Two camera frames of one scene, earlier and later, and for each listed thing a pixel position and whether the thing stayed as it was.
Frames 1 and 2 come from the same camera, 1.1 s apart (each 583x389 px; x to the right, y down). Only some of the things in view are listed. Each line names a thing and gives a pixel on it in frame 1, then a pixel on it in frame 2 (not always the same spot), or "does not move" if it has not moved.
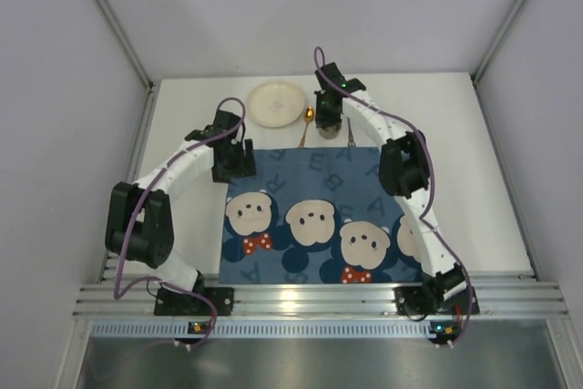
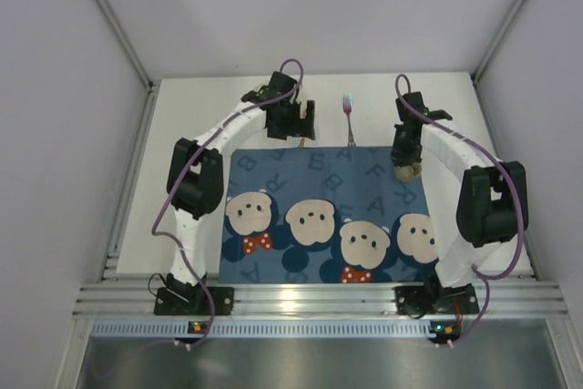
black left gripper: [233, 169] -> [297, 120]
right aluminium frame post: [507, 22] does not move
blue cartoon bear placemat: [316, 215] does not move
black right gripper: [328, 120] -> [406, 152]
